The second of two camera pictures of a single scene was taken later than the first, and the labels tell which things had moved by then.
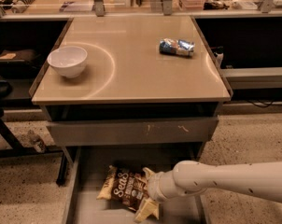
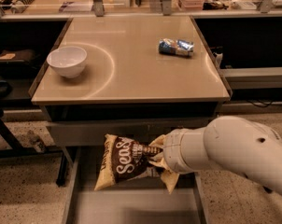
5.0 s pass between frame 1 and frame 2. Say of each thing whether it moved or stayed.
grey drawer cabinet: stayed
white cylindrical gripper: moved
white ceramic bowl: stayed
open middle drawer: stayed
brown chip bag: moved
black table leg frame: stayed
